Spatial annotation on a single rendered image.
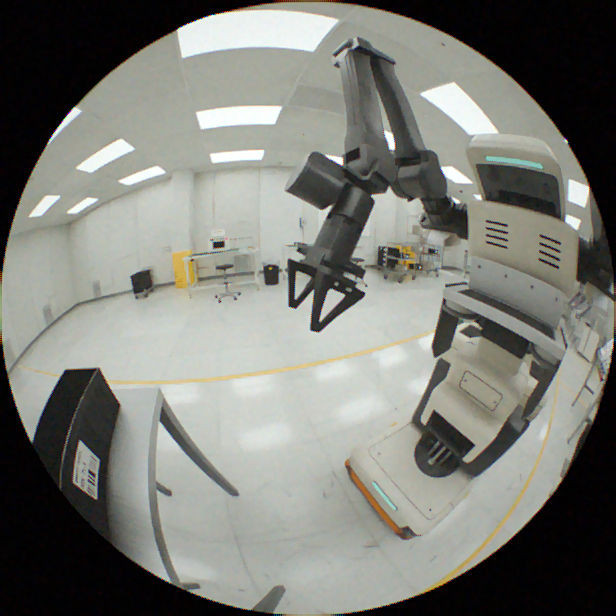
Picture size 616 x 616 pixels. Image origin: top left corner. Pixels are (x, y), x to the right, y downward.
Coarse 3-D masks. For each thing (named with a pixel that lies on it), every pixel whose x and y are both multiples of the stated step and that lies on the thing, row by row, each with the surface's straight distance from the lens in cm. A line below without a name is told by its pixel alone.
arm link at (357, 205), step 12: (348, 180) 29; (348, 192) 29; (360, 192) 29; (336, 204) 29; (348, 204) 28; (360, 204) 29; (372, 204) 30; (348, 216) 28; (360, 216) 28; (360, 228) 30
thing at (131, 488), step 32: (128, 416) 52; (160, 416) 57; (128, 448) 46; (192, 448) 69; (128, 480) 43; (224, 480) 98; (128, 512) 42; (128, 544) 43; (160, 544) 40; (160, 576) 40; (256, 608) 77
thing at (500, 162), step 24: (480, 144) 40; (504, 144) 40; (528, 144) 42; (480, 168) 42; (504, 168) 40; (528, 168) 40; (552, 168) 40; (480, 192) 44; (504, 192) 42; (528, 192) 41; (552, 192) 41; (552, 216) 43
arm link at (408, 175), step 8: (400, 168) 43; (408, 168) 42; (416, 168) 40; (400, 176) 42; (408, 176) 41; (416, 176) 40; (400, 184) 42; (408, 184) 41; (416, 184) 40; (408, 192) 42; (416, 192) 41; (424, 192) 40; (408, 200) 43; (424, 200) 41
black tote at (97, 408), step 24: (72, 384) 64; (96, 384) 49; (48, 408) 58; (72, 408) 63; (96, 408) 48; (48, 432) 57; (72, 432) 42; (96, 432) 47; (48, 456) 57; (72, 456) 41; (96, 456) 46; (72, 480) 41; (96, 480) 45; (72, 504) 41; (96, 504) 44; (96, 528) 44
